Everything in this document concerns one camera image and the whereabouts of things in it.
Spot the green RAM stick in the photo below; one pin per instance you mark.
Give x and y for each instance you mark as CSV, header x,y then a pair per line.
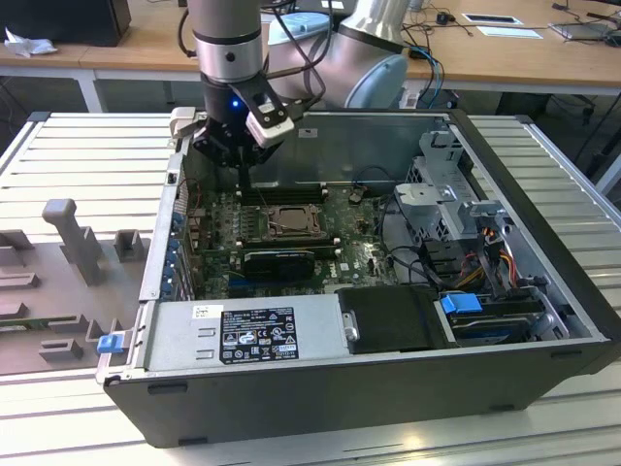
x,y
39,322

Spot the black plastic shroud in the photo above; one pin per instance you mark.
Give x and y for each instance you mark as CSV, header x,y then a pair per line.
x,y
388,315

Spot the grey parts rack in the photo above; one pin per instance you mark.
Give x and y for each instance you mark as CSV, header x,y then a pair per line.
x,y
73,233

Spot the grey tablet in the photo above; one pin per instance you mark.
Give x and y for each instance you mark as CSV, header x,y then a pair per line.
x,y
579,30

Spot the black RAM slot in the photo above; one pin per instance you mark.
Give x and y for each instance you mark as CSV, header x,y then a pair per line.
x,y
291,195
291,199
291,242
291,248
291,238
291,192
291,245

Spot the blue disk carrier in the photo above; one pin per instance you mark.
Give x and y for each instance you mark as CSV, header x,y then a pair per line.
x,y
461,303

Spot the CPU socket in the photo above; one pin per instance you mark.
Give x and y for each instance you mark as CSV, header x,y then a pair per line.
x,y
293,221

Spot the blue plastic case latch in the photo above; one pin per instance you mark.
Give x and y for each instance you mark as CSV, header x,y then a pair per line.
x,y
109,343

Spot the silver metal drive cage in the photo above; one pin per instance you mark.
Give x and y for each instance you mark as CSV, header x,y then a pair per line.
x,y
422,194

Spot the crumpled white paper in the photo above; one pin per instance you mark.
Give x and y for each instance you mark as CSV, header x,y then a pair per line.
x,y
29,44

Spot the round coin cell battery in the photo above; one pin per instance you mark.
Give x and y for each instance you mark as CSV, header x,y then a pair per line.
x,y
353,196

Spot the white plug block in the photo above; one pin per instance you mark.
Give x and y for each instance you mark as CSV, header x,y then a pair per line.
x,y
410,99

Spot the green motherboard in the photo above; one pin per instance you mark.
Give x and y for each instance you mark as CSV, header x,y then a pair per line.
x,y
359,252

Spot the black box on desk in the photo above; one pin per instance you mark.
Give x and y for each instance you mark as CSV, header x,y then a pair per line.
x,y
63,19

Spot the blue expansion slot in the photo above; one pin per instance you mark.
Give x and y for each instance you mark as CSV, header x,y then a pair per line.
x,y
235,280

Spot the silver power supply unit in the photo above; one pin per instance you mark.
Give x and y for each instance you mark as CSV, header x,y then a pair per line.
x,y
174,340

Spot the black graphics card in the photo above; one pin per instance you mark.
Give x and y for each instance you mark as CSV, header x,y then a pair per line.
x,y
276,266

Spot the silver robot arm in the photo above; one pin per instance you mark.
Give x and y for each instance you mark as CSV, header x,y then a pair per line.
x,y
228,34

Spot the silver topped CPU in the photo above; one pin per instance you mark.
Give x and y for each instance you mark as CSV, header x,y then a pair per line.
x,y
293,219

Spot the hard disk drive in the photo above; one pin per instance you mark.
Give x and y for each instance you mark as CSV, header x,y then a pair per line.
x,y
490,325

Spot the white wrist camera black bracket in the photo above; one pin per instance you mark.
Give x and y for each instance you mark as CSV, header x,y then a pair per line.
x,y
269,131

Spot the white paper sheet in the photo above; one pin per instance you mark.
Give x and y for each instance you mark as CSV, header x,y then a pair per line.
x,y
512,32

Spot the wooden desk white frame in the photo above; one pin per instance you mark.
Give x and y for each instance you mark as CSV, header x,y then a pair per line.
x,y
145,39
509,58

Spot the black and silver PC case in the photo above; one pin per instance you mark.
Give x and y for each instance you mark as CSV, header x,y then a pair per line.
x,y
291,408

